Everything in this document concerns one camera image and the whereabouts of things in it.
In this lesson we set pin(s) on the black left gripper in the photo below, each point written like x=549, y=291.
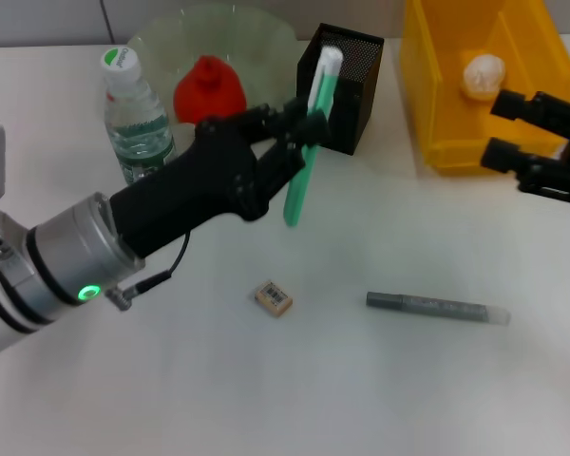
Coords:
x=195, y=185

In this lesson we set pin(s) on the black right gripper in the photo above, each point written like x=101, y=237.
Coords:
x=560, y=161

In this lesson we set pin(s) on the white paper ball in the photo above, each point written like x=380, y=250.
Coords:
x=484, y=76

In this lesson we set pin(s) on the mint green pen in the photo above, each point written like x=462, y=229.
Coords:
x=328, y=85

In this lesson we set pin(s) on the red-orange fruit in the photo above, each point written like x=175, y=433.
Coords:
x=209, y=95

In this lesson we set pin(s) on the clear green-label water bottle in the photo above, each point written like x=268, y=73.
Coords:
x=138, y=123

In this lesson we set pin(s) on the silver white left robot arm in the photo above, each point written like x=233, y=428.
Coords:
x=38, y=275

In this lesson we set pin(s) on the black mesh pen holder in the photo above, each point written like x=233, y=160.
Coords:
x=356, y=81

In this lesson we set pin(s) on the green glass fruit plate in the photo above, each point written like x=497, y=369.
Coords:
x=261, y=62

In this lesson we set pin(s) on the beige eraser with barcode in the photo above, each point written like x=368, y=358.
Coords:
x=274, y=298

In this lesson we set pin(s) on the grey marker pen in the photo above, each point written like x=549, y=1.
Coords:
x=432, y=306

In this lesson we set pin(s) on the yellow plastic bin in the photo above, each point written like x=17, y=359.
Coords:
x=456, y=128

